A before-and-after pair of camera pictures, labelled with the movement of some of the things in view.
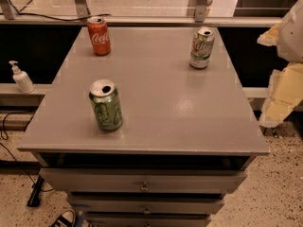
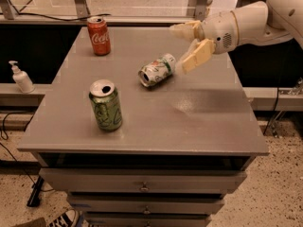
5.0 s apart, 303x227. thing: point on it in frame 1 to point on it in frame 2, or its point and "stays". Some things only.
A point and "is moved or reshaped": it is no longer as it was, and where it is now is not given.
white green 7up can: (202, 46) is moved or reshaped
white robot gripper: (292, 37) to (219, 32)
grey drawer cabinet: (187, 135) stays
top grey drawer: (140, 180) stays
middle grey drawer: (147, 204) stays
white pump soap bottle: (22, 78) stays
